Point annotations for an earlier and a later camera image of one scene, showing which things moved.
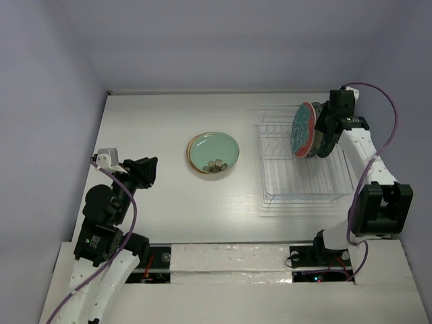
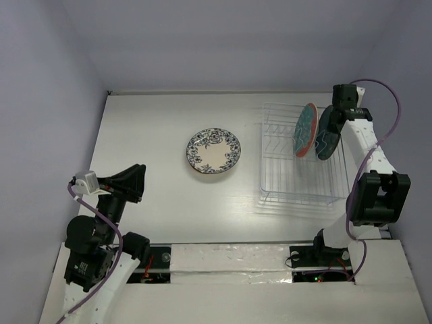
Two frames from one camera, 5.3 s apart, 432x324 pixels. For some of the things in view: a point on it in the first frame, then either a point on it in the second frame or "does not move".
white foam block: [229, 263] does not move
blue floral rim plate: [318, 135] -> [213, 151]
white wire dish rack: [288, 179] does not move
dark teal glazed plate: [329, 141] does not move
